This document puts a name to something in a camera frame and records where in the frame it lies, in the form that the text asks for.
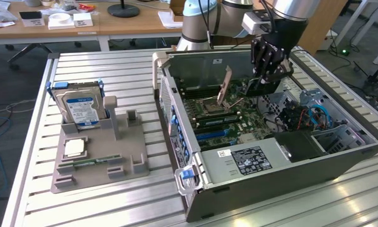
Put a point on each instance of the black expansion slot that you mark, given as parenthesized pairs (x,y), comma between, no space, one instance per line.
(209,129)

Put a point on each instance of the grey cup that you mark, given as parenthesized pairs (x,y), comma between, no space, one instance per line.
(32,2)

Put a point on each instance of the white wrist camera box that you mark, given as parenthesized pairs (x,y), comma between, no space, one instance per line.
(253,22)

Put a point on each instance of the black chair base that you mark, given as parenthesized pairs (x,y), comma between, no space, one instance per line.
(25,50)

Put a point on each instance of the green indicator light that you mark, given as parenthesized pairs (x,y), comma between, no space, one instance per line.
(344,51)

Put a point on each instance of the black lamp base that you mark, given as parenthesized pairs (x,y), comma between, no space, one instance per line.
(122,10)

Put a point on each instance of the white labelled box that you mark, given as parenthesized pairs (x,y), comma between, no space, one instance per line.
(82,20)

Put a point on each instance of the wooden cabinet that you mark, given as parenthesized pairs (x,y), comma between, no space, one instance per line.
(328,23)

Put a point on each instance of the metal drive cage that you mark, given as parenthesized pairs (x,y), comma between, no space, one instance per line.
(277,106)

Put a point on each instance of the black graphics card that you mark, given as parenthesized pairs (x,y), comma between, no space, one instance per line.
(262,88)

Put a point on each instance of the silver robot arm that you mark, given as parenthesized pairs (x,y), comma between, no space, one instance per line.
(194,23)

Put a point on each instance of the grey power supply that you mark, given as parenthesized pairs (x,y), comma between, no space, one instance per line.
(254,160)

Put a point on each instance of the red package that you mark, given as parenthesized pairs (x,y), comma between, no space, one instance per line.
(86,7)

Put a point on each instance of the metal disk bay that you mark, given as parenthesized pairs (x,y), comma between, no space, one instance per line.
(340,139)

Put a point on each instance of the stack of papers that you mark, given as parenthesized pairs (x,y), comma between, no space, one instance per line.
(169,20)

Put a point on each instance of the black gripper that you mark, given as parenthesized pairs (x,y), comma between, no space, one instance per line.
(284,40)

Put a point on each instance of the white wall device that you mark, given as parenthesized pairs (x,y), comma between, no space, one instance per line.
(330,40)

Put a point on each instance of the red and white card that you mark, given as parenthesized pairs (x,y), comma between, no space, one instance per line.
(3,24)

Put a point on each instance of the silver CPU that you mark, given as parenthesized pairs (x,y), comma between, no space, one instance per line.
(74,148)

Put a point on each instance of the brown cardboard box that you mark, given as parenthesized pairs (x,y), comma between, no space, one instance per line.
(177,7)

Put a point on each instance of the grey open PC case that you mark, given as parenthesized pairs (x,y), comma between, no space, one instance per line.
(270,189)

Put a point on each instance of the green RAM stick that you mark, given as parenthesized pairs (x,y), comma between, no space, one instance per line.
(218,120)
(94,161)

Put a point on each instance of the black tripod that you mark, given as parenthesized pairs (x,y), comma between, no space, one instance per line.
(376,75)

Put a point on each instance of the blue case latch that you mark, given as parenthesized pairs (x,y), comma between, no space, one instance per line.
(186,176)

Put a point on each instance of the CPU socket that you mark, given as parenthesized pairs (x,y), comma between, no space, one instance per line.
(210,107)

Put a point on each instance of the flat white box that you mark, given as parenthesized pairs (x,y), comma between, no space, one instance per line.
(61,26)

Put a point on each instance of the green motherboard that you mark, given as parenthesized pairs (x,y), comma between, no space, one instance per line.
(249,123)

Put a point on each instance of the blue expansion slot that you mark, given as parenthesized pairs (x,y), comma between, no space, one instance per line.
(212,135)

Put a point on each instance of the clear plastic bag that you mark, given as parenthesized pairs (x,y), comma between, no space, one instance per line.
(0,11)

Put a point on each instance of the grey parts rack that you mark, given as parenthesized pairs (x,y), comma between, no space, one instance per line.
(106,151)

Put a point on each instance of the dark bag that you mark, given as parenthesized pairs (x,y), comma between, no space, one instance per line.
(69,6)

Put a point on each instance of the wooden desk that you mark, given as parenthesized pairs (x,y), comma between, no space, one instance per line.
(129,26)

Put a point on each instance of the silver chipset heatsink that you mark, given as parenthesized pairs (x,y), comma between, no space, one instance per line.
(248,138)

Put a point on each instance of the hard disk with blue caddy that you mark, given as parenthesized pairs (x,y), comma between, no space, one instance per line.
(80,108)

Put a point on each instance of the white box with black top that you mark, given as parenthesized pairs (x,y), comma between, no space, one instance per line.
(32,17)

